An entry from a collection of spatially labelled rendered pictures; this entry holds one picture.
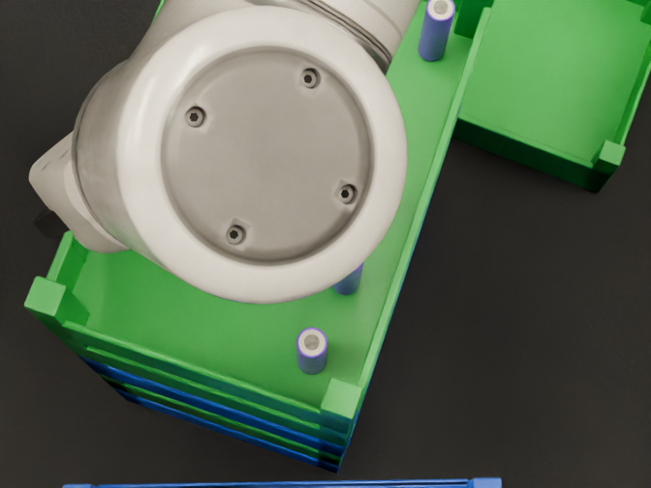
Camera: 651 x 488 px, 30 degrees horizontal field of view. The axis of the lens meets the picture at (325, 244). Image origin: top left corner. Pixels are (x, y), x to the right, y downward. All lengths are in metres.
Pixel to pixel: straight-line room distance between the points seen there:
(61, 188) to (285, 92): 0.18
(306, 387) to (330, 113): 0.44
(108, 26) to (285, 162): 0.88
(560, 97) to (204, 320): 0.52
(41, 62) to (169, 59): 0.88
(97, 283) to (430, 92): 0.25
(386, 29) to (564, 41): 0.82
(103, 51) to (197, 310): 0.47
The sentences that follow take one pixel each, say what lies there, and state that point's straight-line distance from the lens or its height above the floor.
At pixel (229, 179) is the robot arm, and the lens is 0.33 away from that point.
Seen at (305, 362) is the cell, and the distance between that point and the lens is 0.73.
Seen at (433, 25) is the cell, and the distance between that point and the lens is 0.78.
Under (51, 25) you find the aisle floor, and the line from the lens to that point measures 1.22.
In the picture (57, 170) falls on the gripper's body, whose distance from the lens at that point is 0.50.
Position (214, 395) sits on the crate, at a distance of 0.81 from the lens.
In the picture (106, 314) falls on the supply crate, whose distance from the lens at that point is 0.79.
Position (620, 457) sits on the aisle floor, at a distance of 1.12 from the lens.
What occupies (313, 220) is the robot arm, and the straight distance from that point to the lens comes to 0.34.
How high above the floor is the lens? 1.08
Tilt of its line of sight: 75 degrees down
